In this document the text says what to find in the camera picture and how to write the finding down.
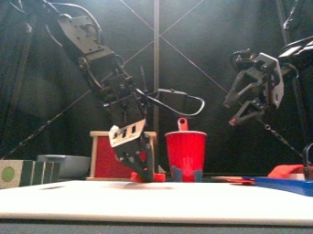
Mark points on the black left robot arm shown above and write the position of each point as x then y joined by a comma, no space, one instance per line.
85,36

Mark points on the wooden box red drawer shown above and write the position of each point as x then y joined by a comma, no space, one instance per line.
101,158

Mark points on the red plastic cup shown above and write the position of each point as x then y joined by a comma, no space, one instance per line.
184,152

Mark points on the white cutting board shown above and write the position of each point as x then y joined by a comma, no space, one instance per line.
154,204

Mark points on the red spoon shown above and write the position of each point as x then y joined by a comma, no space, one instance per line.
182,125

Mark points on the light blue bowl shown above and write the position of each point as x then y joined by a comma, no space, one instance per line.
71,166

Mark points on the metal frame pole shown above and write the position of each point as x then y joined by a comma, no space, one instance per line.
156,30

